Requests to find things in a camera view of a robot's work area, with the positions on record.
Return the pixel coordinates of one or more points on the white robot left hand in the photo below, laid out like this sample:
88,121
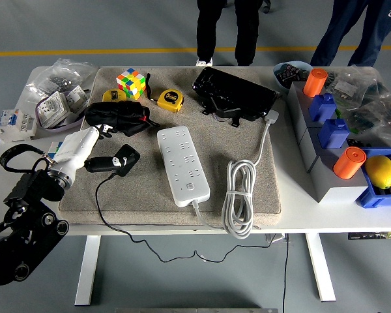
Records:
75,146

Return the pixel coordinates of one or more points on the white power strip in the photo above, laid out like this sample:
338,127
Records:
182,163

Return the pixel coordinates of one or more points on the green plastic piece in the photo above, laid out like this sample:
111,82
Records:
354,130
338,113

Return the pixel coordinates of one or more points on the person in blue trousers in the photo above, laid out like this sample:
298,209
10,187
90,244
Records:
339,26

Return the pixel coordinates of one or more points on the purple bowl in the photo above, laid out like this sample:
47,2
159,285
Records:
65,126

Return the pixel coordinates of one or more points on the yellow lemon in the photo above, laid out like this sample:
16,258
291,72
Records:
380,171

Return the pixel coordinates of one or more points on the white circuit breaker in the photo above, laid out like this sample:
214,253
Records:
16,125

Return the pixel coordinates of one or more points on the blue plastic bin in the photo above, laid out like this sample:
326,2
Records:
368,195

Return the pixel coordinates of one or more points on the blue bowl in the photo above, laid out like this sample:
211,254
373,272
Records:
276,75

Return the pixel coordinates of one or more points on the yellow tape measure metal clip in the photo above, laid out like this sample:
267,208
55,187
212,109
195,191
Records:
112,95

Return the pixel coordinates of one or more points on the white table leg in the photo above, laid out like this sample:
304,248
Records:
321,267
88,270

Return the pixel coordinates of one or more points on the clear bag of screws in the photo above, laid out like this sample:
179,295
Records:
58,78

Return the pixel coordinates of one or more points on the yellow tape measure black label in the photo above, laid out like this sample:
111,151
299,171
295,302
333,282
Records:
169,99

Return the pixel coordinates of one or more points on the black cloth pouch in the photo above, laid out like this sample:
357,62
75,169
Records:
124,114

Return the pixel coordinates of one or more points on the person in black trousers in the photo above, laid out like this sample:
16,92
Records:
208,26

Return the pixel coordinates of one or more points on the black wrapped device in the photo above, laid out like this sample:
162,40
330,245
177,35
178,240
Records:
234,88

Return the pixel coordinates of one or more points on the black chip components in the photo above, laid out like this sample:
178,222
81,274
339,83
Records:
290,74

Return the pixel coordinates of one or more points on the orange cylinder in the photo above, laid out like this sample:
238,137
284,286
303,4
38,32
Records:
348,163
315,83

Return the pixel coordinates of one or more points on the clear bags of components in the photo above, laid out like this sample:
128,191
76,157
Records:
371,98

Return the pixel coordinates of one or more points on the grey-brown mat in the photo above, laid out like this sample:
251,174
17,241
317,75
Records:
215,156

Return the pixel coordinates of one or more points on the blue block with knob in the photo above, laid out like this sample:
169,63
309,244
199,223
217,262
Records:
322,109
334,133

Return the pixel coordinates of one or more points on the black plug adapter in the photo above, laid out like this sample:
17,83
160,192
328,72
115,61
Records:
129,155

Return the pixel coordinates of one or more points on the grey block holder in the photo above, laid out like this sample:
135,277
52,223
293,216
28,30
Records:
332,189

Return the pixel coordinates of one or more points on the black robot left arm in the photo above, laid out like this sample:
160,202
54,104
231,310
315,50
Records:
29,186

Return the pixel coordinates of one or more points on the white socket module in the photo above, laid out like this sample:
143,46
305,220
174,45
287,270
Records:
78,98
52,109

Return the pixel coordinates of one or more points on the black table control panel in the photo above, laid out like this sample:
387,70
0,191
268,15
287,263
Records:
371,236

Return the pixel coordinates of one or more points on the black chair caster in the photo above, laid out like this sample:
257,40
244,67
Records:
266,6

